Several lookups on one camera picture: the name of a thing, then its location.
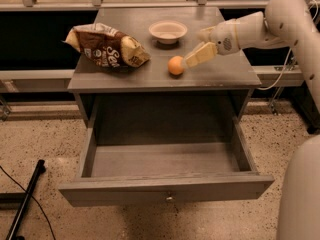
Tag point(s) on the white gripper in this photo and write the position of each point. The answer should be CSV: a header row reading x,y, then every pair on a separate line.
x,y
224,37

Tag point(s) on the orange fruit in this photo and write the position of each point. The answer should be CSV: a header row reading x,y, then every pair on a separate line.
x,y
175,65

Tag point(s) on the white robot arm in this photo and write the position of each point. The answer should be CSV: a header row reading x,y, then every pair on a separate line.
x,y
283,23

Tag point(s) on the grey open drawer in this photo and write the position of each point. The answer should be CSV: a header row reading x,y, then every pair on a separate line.
x,y
141,174

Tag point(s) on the white bowl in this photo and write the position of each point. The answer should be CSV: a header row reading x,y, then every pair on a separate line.
x,y
167,31

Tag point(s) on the grey cabinet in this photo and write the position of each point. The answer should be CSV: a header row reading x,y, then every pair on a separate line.
x,y
231,72

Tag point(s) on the brown chip bag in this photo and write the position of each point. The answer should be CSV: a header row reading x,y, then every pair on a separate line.
x,y
107,46

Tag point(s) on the black metal stand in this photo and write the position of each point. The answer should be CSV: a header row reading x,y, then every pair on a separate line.
x,y
19,201

